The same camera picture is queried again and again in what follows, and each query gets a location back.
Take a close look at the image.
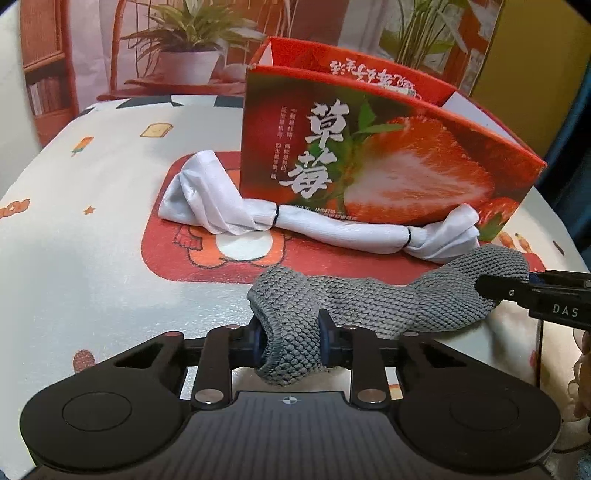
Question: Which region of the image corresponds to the printed room scene wall poster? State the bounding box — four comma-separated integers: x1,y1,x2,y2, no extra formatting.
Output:
21,0,504,144

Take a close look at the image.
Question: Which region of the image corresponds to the white cloth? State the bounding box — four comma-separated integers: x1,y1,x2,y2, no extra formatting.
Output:
158,150,481,265

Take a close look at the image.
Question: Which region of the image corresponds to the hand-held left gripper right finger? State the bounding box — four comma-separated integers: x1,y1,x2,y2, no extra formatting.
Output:
317,309,483,411

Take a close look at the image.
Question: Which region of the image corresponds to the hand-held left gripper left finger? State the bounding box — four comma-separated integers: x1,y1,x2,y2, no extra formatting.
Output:
104,318,269,411

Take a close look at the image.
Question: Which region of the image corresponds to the red strawberry print cardboard box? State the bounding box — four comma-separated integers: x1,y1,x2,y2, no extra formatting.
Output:
239,37,548,243

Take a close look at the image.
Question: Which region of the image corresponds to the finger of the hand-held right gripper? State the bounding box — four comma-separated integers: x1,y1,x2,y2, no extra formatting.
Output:
475,273,536,302

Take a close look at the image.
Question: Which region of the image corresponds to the white cartoon print table mat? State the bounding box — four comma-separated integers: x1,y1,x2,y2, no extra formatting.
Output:
0,93,583,416

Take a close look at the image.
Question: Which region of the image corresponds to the person's right hand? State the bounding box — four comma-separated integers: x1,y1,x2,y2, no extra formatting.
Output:
573,330,591,418

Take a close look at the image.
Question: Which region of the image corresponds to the grey knitted sleeve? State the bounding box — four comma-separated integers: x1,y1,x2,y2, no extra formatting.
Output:
246,244,531,386

